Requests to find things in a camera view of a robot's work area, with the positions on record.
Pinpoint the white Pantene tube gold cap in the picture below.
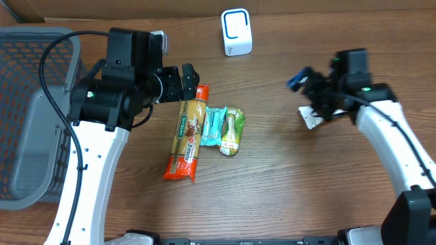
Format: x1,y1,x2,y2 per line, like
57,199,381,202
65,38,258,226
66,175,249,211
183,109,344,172
298,106,348,130

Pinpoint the green snack packet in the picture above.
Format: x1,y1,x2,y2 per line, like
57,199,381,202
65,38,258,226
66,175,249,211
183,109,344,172
219,108,245,157

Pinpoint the teal snack packet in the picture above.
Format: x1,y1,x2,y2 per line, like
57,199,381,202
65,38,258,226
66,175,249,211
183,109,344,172
200,107,228,146

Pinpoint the red spaghetti packet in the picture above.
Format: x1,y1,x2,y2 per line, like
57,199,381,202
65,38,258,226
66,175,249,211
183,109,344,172
163,84,209,181

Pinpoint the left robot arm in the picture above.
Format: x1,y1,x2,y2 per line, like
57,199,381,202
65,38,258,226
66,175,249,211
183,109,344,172
46,28,200,244

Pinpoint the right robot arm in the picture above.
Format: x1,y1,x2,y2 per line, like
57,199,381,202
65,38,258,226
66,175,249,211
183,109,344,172
288,48,435,244

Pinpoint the white barcode scanner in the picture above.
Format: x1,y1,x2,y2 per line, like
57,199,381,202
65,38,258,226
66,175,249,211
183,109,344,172
221,8,253,56

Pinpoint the grey plastic basket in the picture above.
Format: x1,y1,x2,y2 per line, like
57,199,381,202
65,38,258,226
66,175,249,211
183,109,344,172
1,27,70,210

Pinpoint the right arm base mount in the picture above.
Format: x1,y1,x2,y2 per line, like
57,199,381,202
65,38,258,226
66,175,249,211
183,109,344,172
337,226,383,245

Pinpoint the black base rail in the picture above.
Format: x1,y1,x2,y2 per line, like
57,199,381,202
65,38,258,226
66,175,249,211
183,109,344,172
153,236,339,245

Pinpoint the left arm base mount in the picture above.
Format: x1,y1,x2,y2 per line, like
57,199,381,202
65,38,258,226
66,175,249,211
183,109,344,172
104,229,161,245

